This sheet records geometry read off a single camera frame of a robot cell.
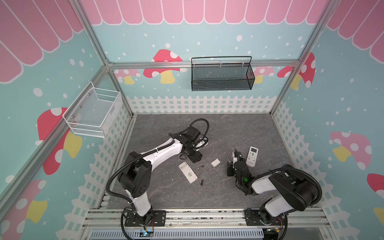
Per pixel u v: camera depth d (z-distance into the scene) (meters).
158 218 0.74
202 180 0.87
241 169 0.70
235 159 0.88
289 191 0.45
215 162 0.95
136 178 0.46
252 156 0.94
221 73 0.94
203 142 0.79
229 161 0.93
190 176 0.87
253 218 0.74
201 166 0.92
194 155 0.78
